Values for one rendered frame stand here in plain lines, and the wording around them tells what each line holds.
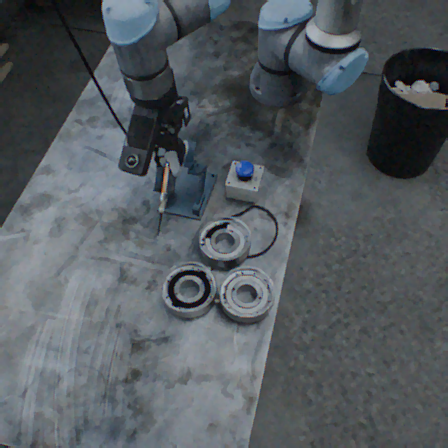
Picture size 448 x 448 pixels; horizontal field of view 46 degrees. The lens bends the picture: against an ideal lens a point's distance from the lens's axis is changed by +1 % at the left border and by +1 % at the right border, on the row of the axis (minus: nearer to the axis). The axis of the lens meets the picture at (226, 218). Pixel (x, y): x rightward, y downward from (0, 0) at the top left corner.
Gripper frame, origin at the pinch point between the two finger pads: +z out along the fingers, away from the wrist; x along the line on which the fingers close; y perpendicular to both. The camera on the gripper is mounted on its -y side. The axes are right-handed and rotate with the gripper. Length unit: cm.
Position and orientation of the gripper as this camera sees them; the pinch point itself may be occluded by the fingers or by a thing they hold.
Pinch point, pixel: (166, 173)
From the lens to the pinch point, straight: 99.3
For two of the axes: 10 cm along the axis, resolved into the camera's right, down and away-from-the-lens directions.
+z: 0.8, 5.4, 8.4
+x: -9.4, -2.4, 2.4
